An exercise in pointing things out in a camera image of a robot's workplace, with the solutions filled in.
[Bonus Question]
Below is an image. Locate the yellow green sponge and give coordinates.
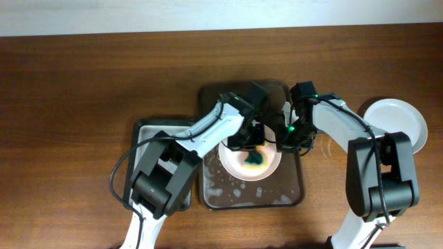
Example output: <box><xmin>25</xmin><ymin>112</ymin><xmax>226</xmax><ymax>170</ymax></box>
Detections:
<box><xmin>242</xmin><ymin>146</ymin><xmax>268</xmax><ymax>171</ymax></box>

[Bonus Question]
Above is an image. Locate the pink plate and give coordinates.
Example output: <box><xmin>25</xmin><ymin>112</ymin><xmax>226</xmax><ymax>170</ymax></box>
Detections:
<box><xmin>218</xmin><ymin>125</ymin><xmax>282</xmax><ymax>181</ymax></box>

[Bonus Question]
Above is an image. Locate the pale green plate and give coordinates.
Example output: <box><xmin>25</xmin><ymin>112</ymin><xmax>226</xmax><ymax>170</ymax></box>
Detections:
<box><xmin>363</xmin><ymin>98</ymin><xmax>428</xmax><ymax>154</ymax></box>

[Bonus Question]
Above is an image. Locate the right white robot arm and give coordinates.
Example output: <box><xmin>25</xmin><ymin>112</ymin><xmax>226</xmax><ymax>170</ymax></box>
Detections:
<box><xmin>277</xmin><ymin>93</ymin><xmax>419</xmax><ymax>248</ymax></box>

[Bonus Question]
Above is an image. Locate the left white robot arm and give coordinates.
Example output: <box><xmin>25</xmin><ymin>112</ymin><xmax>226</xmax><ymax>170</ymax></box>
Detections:
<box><xmin>117</xmin><ymin>93</ymin><xmax>267</xmax><ymax>248</ymax></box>

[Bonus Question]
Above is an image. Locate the brown plastic tray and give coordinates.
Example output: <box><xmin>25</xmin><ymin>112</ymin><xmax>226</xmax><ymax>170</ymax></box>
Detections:
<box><xmin>197</xmin><ymin>80</ymin><xmax>305</xmax><ymax>210</ymax></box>

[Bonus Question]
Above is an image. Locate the small metal tray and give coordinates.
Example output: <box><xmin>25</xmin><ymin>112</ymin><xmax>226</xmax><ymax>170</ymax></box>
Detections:
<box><xmin>123</xmin><ymin>118</ymin><xmax>192</xmax><ymax>204</ymax></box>

